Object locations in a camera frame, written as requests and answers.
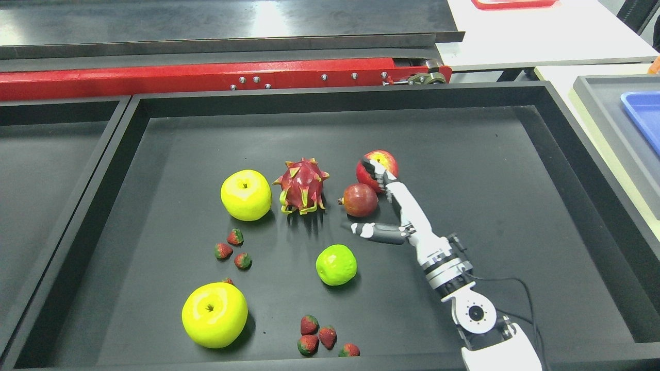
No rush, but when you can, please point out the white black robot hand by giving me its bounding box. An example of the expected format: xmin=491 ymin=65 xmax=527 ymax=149
xmin=341 ymin=157 xmax=462 ymax=272

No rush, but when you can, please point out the green apple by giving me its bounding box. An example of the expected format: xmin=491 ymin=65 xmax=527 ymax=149
xmin=315 ymin=244 xmax=358 ymax=286

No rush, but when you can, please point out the white robot forearm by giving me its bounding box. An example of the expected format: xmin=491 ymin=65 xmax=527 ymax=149
xmin=410 ymin=232 xmax=542 ymax=370

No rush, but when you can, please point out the red apple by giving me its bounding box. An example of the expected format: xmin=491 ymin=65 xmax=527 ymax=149
xmin=356 ymin=149 xmax=399 ymax=193

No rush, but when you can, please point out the yellow apple upper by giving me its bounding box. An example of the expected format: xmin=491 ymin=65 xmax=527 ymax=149
xmin=220 ymin=170 xmax=273 ymax=222

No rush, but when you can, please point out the yellow apple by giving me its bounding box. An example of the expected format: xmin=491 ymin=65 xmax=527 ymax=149
xmin=181 ymin=282 xmax=249 ymax=348
xmin=220 ymin=170 xmax=273 ymax=222

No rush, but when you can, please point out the black shelf tray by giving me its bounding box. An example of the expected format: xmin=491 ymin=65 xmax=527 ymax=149
xmin=2 ymin=82 xmax=658 ymax=370

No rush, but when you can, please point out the yellow apple lower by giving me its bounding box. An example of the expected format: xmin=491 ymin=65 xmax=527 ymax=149
xmin=181 ymin=282 xmax=249 ymax=348

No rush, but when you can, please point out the red pomegranate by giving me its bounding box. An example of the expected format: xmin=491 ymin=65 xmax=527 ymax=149
xmin=337 ymin=183 xmax=378 ymax=217

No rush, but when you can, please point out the pink dragon fruit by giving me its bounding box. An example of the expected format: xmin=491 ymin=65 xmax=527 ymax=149
xmin=272 ymin=158 xmax=329 ymax=215

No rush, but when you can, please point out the red tray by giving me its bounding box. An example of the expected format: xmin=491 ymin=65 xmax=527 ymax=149
xmin=472 ymin=0 xmax=558 ymax=10

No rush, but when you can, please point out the blue plastic tray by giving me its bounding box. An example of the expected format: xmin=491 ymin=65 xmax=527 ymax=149
xmin=620 ymin=91 xmax=659 ymax=155

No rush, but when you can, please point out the red metal beam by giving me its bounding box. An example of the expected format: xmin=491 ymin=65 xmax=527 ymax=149
xmin=1 ymin=57 xmax=453 ymax=101

